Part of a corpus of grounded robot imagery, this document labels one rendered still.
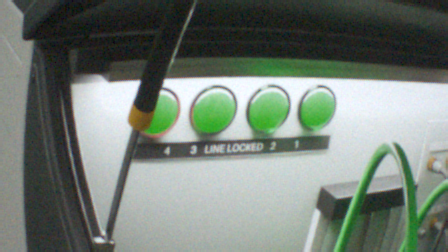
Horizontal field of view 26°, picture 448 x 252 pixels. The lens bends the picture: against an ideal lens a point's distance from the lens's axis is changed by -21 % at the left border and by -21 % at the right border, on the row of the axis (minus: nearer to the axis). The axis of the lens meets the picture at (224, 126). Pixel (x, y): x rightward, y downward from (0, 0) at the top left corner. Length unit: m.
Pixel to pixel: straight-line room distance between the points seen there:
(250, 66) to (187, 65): 0.07
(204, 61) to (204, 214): 0.18
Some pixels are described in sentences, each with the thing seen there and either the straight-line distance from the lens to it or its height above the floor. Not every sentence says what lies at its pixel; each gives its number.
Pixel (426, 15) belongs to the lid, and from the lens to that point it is 1.12.
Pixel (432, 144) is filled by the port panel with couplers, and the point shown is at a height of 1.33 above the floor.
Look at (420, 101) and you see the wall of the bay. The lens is 1.30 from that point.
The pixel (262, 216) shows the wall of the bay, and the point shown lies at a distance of 1.22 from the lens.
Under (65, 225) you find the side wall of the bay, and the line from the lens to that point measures 0.97.
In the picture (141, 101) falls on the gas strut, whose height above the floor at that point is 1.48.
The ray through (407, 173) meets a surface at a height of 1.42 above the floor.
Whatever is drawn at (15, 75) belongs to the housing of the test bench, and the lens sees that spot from 1.14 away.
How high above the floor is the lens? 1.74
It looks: 19 degrees down
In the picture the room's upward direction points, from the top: 9 degrees clockwise
